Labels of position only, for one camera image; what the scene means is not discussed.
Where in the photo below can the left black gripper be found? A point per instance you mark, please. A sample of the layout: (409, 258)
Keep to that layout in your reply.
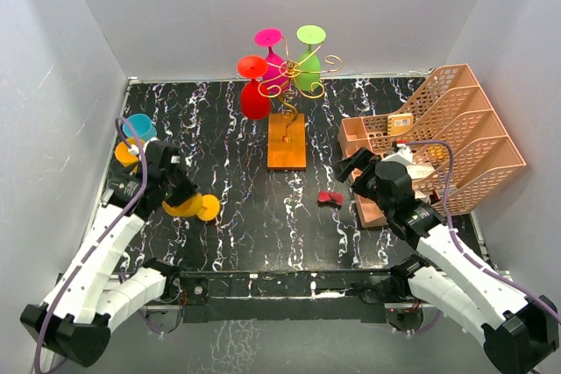
(188, 187)

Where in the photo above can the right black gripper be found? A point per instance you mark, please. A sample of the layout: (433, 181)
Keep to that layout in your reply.
(358, 160)

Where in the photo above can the yellow-base amber wine glass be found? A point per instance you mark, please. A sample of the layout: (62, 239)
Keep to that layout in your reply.
(127, 154)

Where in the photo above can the yellow-base orange wine glass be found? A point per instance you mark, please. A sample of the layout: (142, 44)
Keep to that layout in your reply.
(205, 207)

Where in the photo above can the blue wine glass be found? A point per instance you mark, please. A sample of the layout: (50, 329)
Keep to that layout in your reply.
(143, 126)

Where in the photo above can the red wine glass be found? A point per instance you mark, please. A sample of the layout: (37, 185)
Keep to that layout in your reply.
(254, 100)

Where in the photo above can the pink wine glass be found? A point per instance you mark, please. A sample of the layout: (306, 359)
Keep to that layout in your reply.
(273, 77)

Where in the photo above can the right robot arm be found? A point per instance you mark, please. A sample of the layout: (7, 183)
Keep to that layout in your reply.
(516, 329)

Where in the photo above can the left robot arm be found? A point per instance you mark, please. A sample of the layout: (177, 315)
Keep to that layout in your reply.
(76, 319)

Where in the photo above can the green wine glass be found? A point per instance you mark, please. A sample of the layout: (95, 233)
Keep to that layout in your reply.
(308, 63)

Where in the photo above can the pink file rack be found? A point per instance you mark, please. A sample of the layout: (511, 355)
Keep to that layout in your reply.
(451, 106)

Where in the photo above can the red bow hair clip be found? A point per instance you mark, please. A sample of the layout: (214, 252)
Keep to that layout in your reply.
(330, 198)

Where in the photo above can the pink desk organizer tray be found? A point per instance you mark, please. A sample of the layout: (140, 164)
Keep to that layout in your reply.
(370, 132)

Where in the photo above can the orange card box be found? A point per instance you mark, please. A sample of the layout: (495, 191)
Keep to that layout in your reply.
(400, 123)

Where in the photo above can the white staples box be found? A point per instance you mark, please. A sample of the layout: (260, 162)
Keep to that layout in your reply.
(420, 171)

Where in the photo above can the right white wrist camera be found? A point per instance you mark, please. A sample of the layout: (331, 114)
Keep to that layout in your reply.
(400, 153)

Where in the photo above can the gold wire wine glass rack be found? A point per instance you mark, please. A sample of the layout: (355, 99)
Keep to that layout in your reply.
(286, 138)

